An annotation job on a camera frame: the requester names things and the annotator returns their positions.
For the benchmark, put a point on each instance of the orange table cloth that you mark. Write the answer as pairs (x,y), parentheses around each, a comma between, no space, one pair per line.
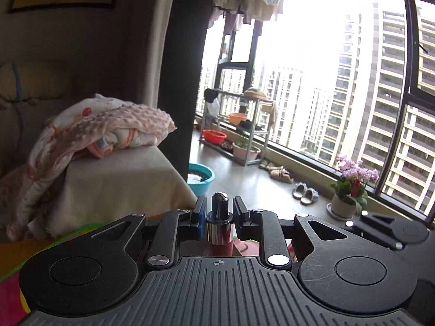
(15,253)

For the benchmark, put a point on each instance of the colourful duck play mat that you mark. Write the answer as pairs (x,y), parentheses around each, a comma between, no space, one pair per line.
(13,303)

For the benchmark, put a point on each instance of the metal balcony shelf rack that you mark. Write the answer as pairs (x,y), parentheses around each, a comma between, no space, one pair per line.
(247,142)

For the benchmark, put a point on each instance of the pink white floral blanket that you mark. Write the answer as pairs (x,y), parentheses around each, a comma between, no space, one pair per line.
(99,125)

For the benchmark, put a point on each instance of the orange plastic basin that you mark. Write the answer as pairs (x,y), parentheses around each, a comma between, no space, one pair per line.
(236,118)

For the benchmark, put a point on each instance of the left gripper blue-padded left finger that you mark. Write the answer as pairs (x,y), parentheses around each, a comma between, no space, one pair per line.
(175,227)

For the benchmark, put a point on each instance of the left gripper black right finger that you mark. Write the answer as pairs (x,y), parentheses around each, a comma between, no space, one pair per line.
(264,227)

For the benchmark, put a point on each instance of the teal plastic basin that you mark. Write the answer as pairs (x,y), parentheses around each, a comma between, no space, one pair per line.
(199,178)

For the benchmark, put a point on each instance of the beige shoes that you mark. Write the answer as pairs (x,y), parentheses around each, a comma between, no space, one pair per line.
(278,173)

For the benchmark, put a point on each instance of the beige rolled pillow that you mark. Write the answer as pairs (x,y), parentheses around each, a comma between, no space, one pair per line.
(39,79)

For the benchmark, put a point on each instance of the beige covered sofa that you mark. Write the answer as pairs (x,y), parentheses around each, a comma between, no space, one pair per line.
(90,190)

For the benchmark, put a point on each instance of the red plastic basin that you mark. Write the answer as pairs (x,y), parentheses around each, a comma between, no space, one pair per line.
(214,137)

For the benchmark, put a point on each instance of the dark red chrome bottle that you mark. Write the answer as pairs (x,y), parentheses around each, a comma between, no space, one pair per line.
(219,226)

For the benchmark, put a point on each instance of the potted pink flower plant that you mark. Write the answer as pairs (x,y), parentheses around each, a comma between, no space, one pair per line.
(350,194)

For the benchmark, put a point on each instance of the grey slipper pair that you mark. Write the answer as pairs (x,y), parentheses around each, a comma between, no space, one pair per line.
(306,196)

